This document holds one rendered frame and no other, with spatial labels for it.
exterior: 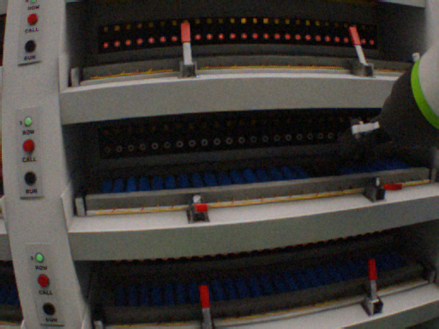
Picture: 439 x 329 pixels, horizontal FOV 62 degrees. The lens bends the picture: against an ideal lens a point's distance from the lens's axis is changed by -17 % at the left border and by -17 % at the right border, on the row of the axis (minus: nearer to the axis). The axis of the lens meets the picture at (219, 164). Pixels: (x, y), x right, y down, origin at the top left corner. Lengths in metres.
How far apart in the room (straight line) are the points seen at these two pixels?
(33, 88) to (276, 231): 0.39
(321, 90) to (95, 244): 0.37
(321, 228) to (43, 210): 0.38
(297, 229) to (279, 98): 0.18
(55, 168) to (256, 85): 0.29
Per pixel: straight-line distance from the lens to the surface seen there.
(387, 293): 0.73
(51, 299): 0.60
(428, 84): 0.41
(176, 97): 0.56
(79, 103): 0.57
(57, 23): 0.60
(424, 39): 0.77
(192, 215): 0.57
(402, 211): 0.66
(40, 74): 0.59
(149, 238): 0.56
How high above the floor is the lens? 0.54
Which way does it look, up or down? level
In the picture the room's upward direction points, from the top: 4 degrees counter-clockwise
